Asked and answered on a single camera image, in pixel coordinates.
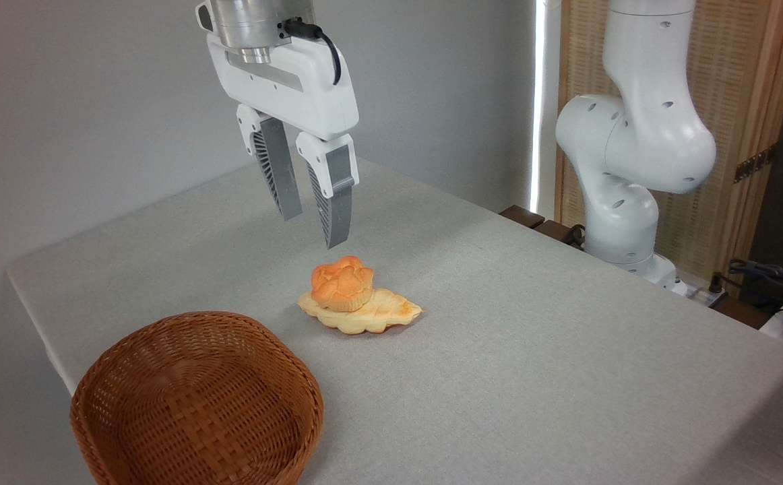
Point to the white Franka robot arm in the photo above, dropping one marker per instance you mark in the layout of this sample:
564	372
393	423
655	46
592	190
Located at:
641	135

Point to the white power strip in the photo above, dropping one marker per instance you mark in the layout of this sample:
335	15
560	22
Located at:
701	295

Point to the grey tablecloth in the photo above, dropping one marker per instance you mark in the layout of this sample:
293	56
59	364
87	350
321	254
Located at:
533	377

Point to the metal screen hinge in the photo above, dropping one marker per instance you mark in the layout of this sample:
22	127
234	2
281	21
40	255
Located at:
755	164

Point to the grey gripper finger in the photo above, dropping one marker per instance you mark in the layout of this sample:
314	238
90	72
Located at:
337	202
277	162

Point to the round orange bread bun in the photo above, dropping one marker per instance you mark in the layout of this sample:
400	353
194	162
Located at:
341	283

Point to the brown woven wicker basket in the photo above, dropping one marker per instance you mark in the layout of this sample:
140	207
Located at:
196	404

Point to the flat leaf-shaped bread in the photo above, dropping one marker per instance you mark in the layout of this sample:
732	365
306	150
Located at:
388	316

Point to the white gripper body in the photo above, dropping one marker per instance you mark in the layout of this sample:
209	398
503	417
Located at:
297	87

